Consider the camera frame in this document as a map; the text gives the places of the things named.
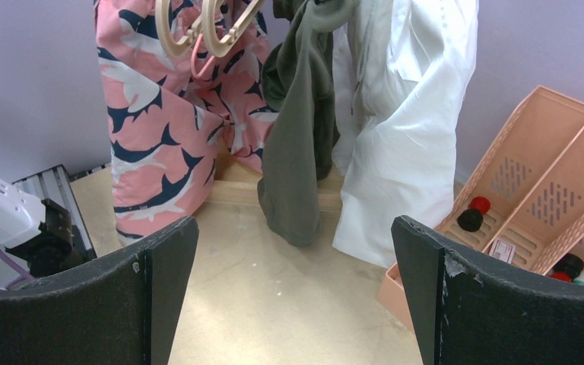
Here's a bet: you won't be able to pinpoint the wooden clothes rack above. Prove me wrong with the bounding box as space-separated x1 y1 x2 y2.
206 151 346 213

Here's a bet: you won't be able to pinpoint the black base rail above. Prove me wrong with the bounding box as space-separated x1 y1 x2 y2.
13 165 98 261

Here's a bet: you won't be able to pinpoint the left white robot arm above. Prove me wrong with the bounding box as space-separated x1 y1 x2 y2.
0 165 96 281

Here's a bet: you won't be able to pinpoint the white shorts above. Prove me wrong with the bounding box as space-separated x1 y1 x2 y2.
332 1 479 268

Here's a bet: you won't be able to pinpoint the pink patterned shorts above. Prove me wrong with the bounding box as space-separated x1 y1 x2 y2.
94 1 276 246

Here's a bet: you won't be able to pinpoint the orange plastic file organizer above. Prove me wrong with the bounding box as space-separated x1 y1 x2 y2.
376 85 584 334

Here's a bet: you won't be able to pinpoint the beige wooden hanger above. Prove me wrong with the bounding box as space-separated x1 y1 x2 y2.
154 0 202 58
201 0 265 58

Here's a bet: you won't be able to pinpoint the dark green shorts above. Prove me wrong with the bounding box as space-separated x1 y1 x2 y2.
257 1 359 248

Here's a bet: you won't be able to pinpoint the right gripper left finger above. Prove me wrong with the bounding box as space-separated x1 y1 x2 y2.
0 217 199 364

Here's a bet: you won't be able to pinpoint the red black marker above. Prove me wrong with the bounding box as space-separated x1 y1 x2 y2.
457 196 491 232

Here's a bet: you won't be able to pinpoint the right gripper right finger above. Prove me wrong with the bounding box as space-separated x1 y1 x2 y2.
391 216 584 364

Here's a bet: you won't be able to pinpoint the pink wire hanger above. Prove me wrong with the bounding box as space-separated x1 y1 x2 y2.
190 34 216 79

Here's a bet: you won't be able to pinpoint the rear beige wooden hanger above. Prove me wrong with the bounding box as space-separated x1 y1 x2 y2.
201 0 265 58

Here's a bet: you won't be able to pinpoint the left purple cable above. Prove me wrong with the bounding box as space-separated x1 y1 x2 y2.
0 229 36 290

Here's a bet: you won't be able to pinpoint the front beige wooden hanger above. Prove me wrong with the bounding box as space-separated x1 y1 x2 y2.
154 0 202 58

